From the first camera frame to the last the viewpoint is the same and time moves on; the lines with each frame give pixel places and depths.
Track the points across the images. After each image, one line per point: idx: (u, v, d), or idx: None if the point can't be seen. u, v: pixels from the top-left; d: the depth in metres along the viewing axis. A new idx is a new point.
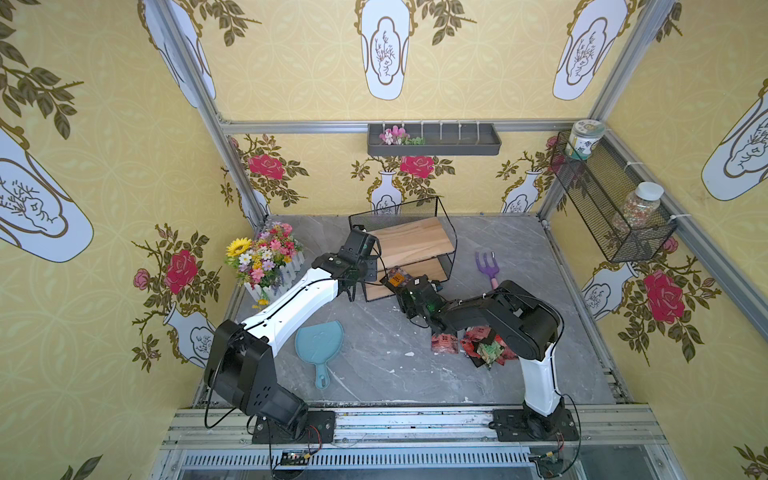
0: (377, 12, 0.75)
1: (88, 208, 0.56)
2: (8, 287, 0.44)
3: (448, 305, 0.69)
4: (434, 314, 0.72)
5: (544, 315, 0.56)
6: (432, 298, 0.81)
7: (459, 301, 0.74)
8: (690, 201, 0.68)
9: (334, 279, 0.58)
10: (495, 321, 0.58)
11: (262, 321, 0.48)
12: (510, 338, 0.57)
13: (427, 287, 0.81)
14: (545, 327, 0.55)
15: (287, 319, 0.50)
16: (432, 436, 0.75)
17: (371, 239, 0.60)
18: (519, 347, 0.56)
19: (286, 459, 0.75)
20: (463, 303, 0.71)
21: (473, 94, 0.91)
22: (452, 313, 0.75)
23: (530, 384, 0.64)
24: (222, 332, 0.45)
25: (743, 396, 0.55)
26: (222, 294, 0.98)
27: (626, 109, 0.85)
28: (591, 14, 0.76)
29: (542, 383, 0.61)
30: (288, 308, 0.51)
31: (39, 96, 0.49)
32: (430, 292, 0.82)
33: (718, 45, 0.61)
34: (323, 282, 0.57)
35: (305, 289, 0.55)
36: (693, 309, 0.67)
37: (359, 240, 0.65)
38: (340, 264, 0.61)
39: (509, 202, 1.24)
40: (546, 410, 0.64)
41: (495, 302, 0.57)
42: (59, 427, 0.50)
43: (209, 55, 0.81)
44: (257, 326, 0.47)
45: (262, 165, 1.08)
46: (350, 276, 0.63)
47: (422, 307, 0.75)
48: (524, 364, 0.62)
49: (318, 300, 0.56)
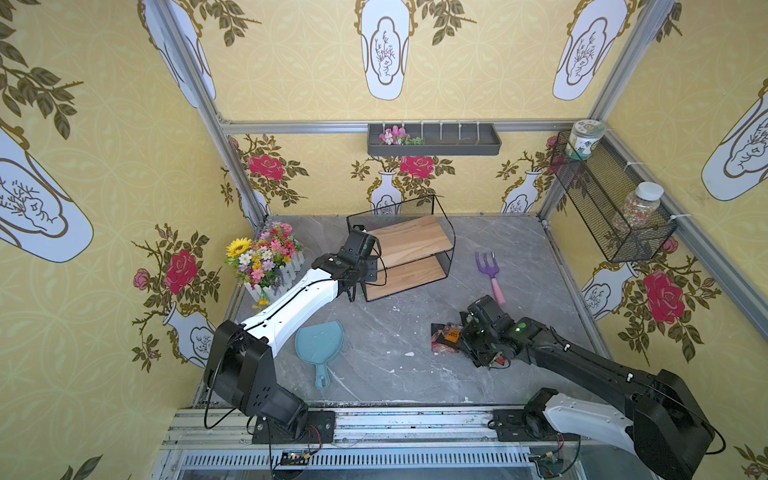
0: (377, 12, 0.75)
1: (88, 208, 0.56)
2: (8, 288, 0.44)
3: (541, 339, 0.58)
4: (507, 336, 0.63)
5: (699, 430, 0.43)
6: (498, 317, 0.67)
7: (555, 340, 0.57)
8: (690, 201, 0.68)
9: (334, 281, 0.58)
10: (648, 429, 0.41)
11: (263, 321, 0.48)
12: (654, 452, 0.42)
13: (490, 304, 0.67)
14: (699, 449, 0.43)
15: (287, 319, 0.50)
16: (432, 436, 0.75)
17: (371, 239, 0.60)
18: (658, 461, 0.42)
19: (286, 460, 0.74)
20: (581, 356, 0.53)
21: (473, 95, 0.91)
22: (557, 360, 0.55)
23: (582, 423, 0.56)
24: (222, 332, 0.45)
25: (743, 397, 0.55)
26: (222, 293, 0.98)
27: (626, 109, 0.85)
28: (590, 15, 0.76)
29: (593, 431, 0.54)
30: (289, 307, 0.51)
31: (39, 96, 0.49)
32: (498, 312, 0.67)
33: (718, 46, 0.61)
34: (323, 282, 0.57)
35: (305, 289, 0.55)
36: (693, 309, 0.67)
37: (359, 241, 0.66)
38: (340, 264, 0.61)
39: (509, 202, 1.24)
40: (560, 428, 0.62)
41: (655, 404, 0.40)
42: (59, 427, 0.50)
43: (209, 55, 0.81)
44: (257, 327, 0.47)
45: (262, 165, 1.08)
46: (350, 276, 0.63)
47: (487, 327, 0.73)
48: (604, 422, 0.52)
49: (319, 300, 0.57)
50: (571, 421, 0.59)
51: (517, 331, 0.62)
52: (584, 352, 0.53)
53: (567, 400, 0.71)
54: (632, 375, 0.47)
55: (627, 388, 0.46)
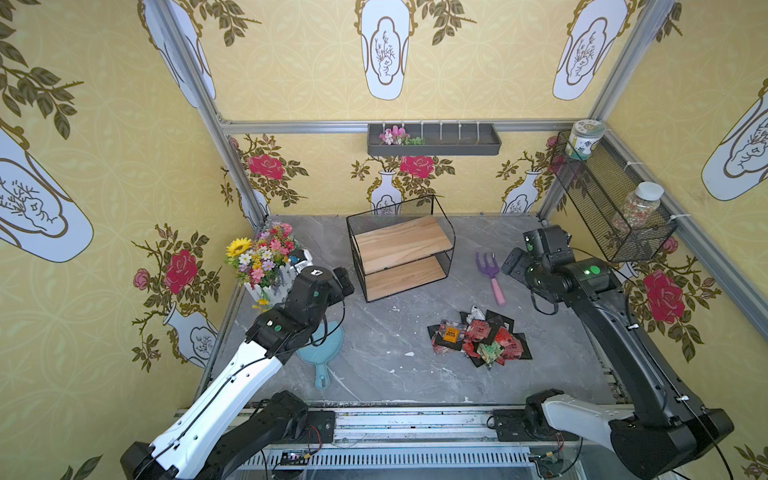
0: (377, 12, 0.75)
1: (88, 208, 0.56)
2: (8, 288, 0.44)
3: (606, 300, 0.47)
4: (562, 268, 0.51)
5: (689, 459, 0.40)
6: (559, 251, 0.54)
7: (623, 310, 0.46)
8: (690, 201, 0.68)
9: (270, 358, 0.48)
10: (656, 441, 0.38)
11: (174, 442, 0.40)
12: (629, 446, 0.42)
13: (554, 233, 0.54)
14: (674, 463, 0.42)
15: (203, 433, 0.41)
16: (431, 436, 0.75)
17: (320, 285, 0.54)
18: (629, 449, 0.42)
19: (285, 460, 0.74)
20: (644, 347, 0.43)
21: (473, 95, 0.91)
22: (612, 335, 0.45)
23: (575, 416, 0.56)
24: (129, 456, 0.39)
25: (743, 397, 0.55)
26: (222, 293, 0.98)
27: (626, 109, 0.85)
28: (590, 15, 0.76)
29: (581, 425, 0.55)
30: (206, 416, 0.42)
31: (39, 97, 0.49)
32: (563, 246, 0.54)
33: (718, 45, 0.61)
34: (255, 366, 0.47)
35: (231, 381, 0.45)
36: (693, 309, 0.67)
37: (306, 290, 0.52)
38: (280, 329, 0.50)
39: (509, 202, 1.24)
40: (553, 422, 0.63)
41: (688, 440, 0.42)
42: (59, 427, 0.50)
43: (209, 55, 0.81)
44: (168, 450, 0.40)
45: (262, 165, 1.08)
46: (296, 340, 0.52)
47: (544, 257, 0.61)
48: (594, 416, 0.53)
49: (249, 388, 0.47)
50: (566, 419, 0.59)
51: (586, 274, 0.49)
52: (650, 344, 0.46)
53: (569, 400, 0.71)
54: (687, 398, 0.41)
55: (671, 406, 0.39)
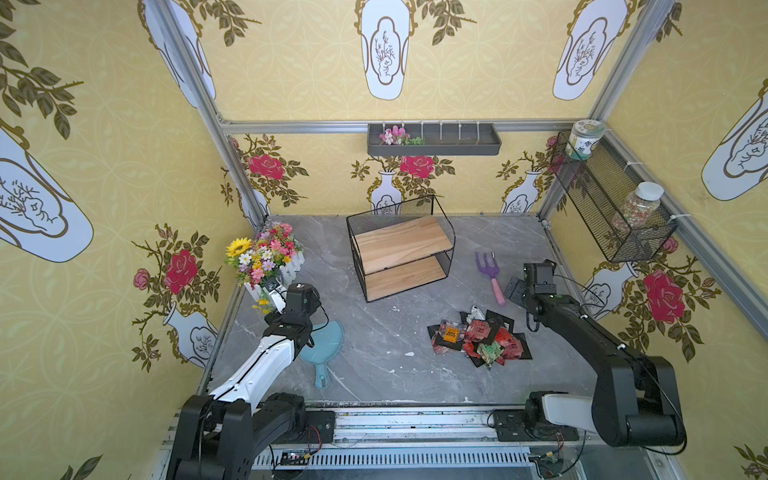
0: (377, 12, 0.75)
1: (88, 208, 0.56)
2: (8, 288, 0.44)
3: (565, 306, 0.63)
4: (541, 297, 0.69)
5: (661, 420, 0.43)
6: (546, 282, 0.71)
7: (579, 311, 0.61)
8: (690, 201, 0.68)
9: (288, 340, 0.61)
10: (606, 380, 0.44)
11: (233, 386, 0.48)
12: (600, 411, 0.45)
13: (545, 268, 0.71)
14: (656, 432, 0.42)
15: (255, 379, 0.50)
16: (432, 436, 0.75)
17: (307, 293, 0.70)
18: (605, 423, 0.44)
19: (286, 460, 0.74)
20: (591, 325, 0.56)
21: (473, 95, 0.91)
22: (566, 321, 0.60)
23: (565, 405, 0.58)
24: (190, 409, 0.43)
25: (743, 397, 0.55)
26: (222, 293, 0.98)
27: (626, 109, 0.85)
28: (591, 15, 0.76)
29: (572, 414, 0.56)
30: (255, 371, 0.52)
31: (39, 96, 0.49)
32: (549, 277, 0.70)
33: (718, 45, 0.61)
34: (280, 343, 0.59)
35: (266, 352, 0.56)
36: (693, 309, 0.67)
37: (298, 300, 0.68)
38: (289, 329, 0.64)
39: (509, 202, 1.24)
40: (552, 417, 0.63)
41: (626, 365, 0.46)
42: (59, 427, 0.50)
43: (209, 55, 0.81)
44: (229, 392, 0.46)
45: (262, 165, 1.08)
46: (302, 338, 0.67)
47: (531, 285, 0.83)
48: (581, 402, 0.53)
49: (279, 359, 0.58)
50: (565, 413, 0.58)
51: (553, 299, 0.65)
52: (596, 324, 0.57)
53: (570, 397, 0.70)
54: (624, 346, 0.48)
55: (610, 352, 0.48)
